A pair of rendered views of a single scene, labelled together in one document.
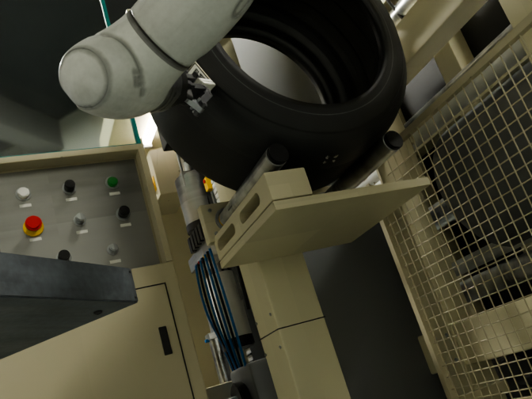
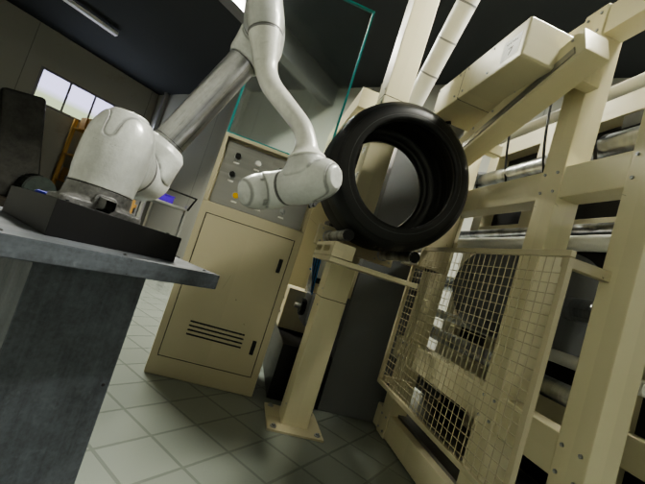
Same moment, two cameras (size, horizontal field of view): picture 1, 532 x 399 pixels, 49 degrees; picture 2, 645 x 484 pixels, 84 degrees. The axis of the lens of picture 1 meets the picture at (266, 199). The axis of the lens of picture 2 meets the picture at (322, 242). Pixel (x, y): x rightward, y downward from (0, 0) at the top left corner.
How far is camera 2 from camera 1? 0.51 m
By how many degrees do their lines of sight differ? 21
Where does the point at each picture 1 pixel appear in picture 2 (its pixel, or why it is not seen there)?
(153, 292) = (286, 242)
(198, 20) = (297, 197)
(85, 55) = (248, 185)
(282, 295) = (332, 283)
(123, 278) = (213, 279)
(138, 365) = (262, 269)
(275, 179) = (338, 246)
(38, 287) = (171, 278)
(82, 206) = not seen: hidden behind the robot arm
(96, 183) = not seen: hidden behind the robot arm
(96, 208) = not seen: hidden behind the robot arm
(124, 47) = (266, 187)
